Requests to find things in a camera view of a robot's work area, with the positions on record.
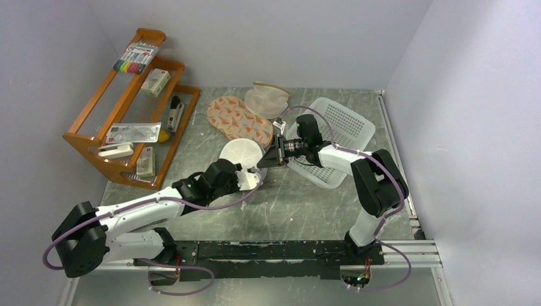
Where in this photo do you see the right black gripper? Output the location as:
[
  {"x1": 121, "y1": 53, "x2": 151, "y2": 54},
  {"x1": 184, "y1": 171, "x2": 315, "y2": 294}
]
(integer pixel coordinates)
[{"x1": 257, "y1": 133, "x2": 308, "y2": 168}]

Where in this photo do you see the white mesh laundry bag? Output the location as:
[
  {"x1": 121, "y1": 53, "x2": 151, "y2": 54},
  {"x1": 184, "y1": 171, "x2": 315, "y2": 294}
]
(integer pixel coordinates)
[{"x1": 218, "y1": 138, "x2": 265, "y2": 179}]

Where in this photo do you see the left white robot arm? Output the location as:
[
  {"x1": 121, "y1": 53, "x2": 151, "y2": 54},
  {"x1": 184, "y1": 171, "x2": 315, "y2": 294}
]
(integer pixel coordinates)
[{"x1": 42, "y1": 159, "x2": 263, "y2": 278}]

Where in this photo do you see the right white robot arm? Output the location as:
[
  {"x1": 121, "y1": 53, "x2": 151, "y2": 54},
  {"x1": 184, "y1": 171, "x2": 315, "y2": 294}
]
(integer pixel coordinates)
[{"x1": 257, "y1": 114, "x2": 409, "y2": 264}]

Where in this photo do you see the beige mesh laundry bag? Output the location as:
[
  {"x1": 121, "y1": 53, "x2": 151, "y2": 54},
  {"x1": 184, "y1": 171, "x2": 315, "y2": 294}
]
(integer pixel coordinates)
[{"x1": 244, "y1": 82, "x2": 291, "y2": 119}]

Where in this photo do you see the floral pink laundry bag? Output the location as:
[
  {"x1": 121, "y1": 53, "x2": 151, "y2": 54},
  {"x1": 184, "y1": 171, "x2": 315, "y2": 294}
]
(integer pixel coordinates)
[{"x1": 206, "y1": 96, "x2": 274, "y2": 149}]

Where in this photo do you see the white plastic basket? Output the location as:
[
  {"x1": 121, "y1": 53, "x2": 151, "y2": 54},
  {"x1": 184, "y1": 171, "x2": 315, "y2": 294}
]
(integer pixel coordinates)
[{"x1": 287, "y1": 97, "x2": 376, "y2": 189}]

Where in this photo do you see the yellow triangular eraser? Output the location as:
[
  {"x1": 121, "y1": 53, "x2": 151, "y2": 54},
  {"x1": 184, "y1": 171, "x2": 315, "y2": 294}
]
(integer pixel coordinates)
[{"x1": 157, "y1": 129, "x2": 170, "y2": 143}]

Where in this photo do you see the black grey stapler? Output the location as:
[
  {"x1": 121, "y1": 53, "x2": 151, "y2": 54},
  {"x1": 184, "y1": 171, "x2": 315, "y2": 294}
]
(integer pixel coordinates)
[{"x1": 167, "y1": 96, "x2": 185, "y2": 133}]

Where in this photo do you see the staples box package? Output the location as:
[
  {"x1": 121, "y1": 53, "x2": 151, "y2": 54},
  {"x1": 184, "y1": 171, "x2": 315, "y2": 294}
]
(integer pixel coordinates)
[{"x1": 136, "y1": 147, "x2": 156, "y2": 179}]

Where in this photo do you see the clear ruler set package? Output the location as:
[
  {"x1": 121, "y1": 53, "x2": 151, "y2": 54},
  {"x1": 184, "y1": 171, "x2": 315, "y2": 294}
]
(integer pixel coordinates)
[{"x1": 105, "y1": 122, "x2": 161, "y2": 144}]

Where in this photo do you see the white stapler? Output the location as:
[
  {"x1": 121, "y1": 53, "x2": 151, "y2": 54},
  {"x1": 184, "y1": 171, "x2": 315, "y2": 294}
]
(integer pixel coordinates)
[{"x1": 98, "y1": 142, "x2": 133, "y2": 159}]

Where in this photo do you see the orange wooden shelf rack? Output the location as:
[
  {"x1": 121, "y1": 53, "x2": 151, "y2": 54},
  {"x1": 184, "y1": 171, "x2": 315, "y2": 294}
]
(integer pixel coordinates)
[{"x1": 63, "y1": 55, "x2": 200, "y2": 190}]

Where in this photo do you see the small white green box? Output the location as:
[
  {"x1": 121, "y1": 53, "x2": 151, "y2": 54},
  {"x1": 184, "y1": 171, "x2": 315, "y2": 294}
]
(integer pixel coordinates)
[{"x1": 140, "y1": 68, "x2": 170, "y2": 97}]

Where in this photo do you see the coloured marker pen set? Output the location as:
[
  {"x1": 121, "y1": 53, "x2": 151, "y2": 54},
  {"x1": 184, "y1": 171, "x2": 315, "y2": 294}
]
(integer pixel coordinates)
[{"x1": 112, "y1": 41, "x2": 160, "y2": 75}]

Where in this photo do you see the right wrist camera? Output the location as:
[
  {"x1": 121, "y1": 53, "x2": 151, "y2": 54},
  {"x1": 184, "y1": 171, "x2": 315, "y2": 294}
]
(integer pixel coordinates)
[{"x1": 272, "y1": 118, "x2": 287, "y2": 135}]

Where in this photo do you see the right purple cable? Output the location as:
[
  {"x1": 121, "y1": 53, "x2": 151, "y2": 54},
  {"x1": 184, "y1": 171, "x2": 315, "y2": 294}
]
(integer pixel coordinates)
[{"x1": 279, "y1": 105, "x2": 413, "y2": 293}]

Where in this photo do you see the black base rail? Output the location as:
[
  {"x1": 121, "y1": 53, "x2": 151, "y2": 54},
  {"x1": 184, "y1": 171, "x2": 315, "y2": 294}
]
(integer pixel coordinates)
[{"x1": 148, "y1": 240, "x2": 385, "y2": 286}]

